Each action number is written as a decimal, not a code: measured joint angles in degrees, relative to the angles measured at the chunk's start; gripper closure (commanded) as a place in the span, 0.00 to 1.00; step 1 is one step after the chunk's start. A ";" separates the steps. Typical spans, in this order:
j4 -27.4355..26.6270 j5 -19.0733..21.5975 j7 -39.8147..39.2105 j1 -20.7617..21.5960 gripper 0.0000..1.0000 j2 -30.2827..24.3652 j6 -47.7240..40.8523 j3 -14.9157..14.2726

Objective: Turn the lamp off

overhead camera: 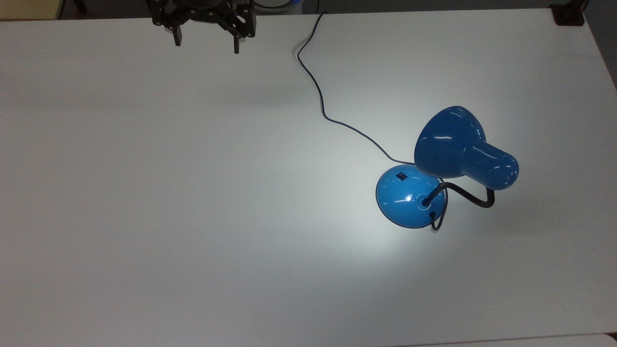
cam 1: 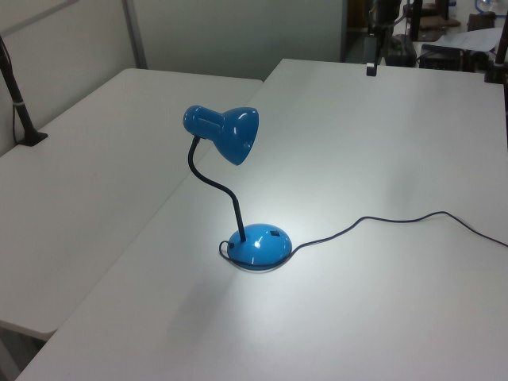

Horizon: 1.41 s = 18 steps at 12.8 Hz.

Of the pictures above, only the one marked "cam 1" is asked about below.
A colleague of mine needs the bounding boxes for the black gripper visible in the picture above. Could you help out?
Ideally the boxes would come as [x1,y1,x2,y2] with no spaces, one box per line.
[364,0,402,77]

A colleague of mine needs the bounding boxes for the blue gooseneck desk lamp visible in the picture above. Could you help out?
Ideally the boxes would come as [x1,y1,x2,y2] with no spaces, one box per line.
[183,104,292,274]

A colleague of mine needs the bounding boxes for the black upright stand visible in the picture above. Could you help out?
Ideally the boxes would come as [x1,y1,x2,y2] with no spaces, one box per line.
[407,0,424,40]

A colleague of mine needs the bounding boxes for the black equipment box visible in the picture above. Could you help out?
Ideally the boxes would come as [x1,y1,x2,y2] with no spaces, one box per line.
[419,43,464,71]

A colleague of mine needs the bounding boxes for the pale grey sheet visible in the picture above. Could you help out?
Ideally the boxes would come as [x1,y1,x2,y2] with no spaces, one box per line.
[438,26,499,53]

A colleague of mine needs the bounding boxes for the black clamped pole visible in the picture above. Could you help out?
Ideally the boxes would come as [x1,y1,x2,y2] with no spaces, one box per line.
[484,24,508,85]

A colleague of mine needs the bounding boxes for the black pole with white band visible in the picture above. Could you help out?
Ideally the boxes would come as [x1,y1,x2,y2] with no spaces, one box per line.
[0,34,49,147]

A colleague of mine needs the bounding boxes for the black lamp power cable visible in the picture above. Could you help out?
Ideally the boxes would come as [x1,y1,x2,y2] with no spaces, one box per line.
[217,210,508,267]

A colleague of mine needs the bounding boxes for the grey metal partition post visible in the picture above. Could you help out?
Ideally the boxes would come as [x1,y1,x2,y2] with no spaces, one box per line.
[120,0,148,70]

